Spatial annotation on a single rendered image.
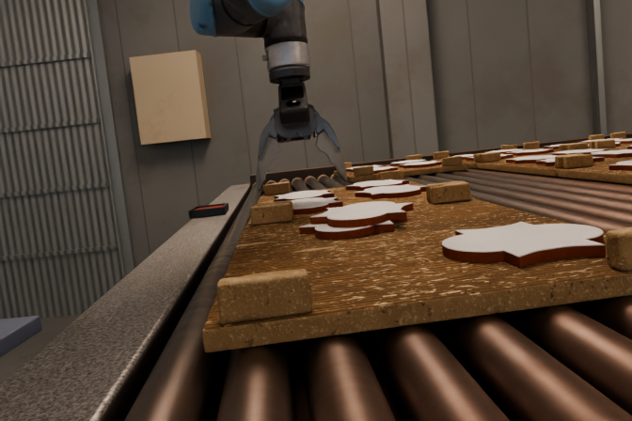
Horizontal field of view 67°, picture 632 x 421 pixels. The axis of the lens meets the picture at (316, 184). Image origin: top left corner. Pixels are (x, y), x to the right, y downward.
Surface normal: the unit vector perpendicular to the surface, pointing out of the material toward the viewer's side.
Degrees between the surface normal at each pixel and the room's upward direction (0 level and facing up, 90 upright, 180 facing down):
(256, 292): 87
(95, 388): 0
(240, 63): 90
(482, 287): 0
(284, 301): 87
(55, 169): 90
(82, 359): 0
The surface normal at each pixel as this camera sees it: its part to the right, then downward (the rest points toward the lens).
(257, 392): 0.05, -1.00
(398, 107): -0.03, 0.08
